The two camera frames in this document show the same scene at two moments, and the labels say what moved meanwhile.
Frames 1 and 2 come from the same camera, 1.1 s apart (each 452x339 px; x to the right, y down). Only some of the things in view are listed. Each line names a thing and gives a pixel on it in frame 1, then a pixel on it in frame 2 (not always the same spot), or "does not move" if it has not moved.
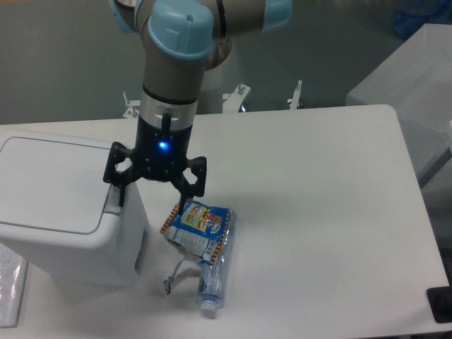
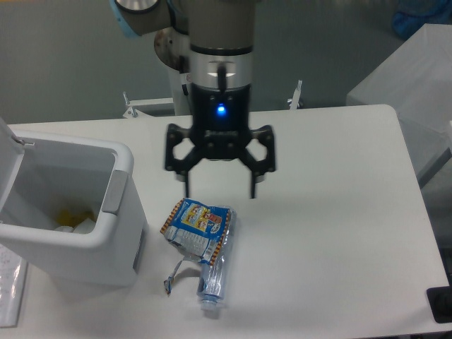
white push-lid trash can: [54, 203] does not move
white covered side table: [417, 82] does not move
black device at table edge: [440, 299] does not move
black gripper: [159, 155] to [221, 119]
